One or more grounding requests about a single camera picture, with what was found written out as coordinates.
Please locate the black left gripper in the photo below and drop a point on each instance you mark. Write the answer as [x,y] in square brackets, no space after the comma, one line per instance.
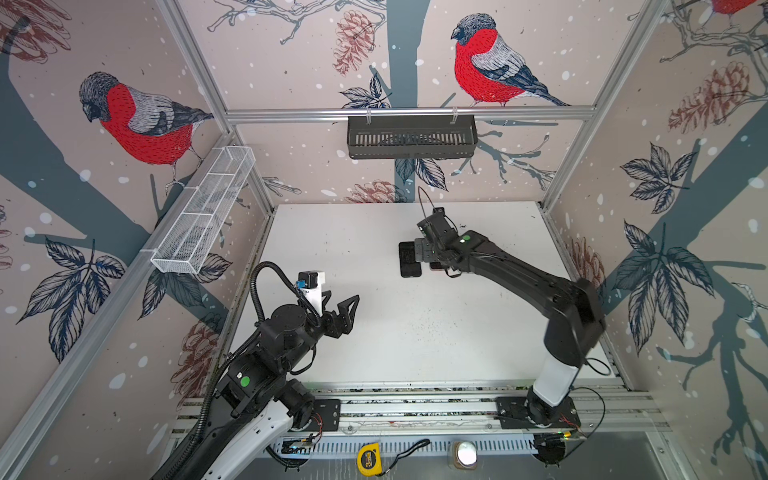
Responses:
[345,322]

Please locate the black phone case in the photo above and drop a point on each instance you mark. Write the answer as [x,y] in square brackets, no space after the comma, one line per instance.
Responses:
[410,259]

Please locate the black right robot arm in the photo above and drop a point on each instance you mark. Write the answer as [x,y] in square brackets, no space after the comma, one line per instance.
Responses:
[575,319]

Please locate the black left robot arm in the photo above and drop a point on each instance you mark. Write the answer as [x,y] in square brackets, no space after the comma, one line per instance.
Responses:
[254,377]

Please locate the small circuit board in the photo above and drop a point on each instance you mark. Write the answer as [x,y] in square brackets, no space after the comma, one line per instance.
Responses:
[296,447]

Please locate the yellow tape measure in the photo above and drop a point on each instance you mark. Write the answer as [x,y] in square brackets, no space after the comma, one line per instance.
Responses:
[369,462]

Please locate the round silver puck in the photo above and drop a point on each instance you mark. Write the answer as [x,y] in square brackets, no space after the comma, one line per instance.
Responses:
[463,455]

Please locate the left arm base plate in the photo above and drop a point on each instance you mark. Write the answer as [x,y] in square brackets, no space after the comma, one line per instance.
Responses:
[326,416]

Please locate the black wall basket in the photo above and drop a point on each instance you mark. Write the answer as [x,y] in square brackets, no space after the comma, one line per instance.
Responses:
[411,137]

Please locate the white wire mesh basket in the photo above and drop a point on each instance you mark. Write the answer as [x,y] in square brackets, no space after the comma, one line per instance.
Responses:
[194,232]

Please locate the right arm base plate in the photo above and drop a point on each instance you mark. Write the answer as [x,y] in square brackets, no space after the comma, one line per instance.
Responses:
[518,413]

